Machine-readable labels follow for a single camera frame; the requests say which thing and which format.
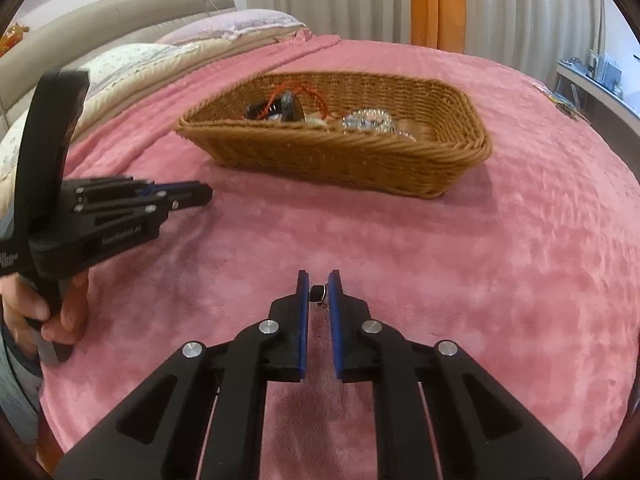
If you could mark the black wrist watch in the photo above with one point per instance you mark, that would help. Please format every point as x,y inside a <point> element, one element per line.
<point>285,107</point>

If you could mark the white desk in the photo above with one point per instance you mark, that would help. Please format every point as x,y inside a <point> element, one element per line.
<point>616,105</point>

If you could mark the orange plush toy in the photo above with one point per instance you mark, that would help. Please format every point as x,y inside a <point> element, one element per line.
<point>11,37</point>

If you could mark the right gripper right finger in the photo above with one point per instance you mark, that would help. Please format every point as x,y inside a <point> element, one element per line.
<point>438,413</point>

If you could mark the pink plush bed blanket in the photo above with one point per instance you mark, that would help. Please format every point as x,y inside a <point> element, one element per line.
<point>529,261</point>

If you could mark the small black charm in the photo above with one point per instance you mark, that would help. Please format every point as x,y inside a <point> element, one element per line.
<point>318,295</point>

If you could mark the orange curtain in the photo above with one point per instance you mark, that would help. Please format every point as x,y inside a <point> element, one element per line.
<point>438,24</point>

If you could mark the beige padded headboard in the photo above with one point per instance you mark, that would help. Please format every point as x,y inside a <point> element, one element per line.
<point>74,35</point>

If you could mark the white floral pillow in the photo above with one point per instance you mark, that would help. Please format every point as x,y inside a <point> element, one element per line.
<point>105,69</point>

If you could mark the lilac pillow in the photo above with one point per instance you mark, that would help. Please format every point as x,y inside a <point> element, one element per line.
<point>231,26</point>

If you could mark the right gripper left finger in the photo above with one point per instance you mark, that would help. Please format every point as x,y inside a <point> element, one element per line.
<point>200,414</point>

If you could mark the books on desk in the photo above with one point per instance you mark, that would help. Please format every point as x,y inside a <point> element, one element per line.
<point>605,71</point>

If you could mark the items on bed edge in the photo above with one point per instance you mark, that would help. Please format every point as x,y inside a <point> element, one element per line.
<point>562,104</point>

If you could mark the brown wicker basket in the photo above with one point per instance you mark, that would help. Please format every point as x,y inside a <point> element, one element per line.
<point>387,133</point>

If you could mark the person's left hand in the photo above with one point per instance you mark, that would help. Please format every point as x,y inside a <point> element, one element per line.
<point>21,303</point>

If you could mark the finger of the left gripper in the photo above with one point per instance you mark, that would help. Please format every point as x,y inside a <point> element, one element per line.
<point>116,186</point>
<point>173,195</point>

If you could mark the beige curtains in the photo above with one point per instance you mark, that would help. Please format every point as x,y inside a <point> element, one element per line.
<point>528,35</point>

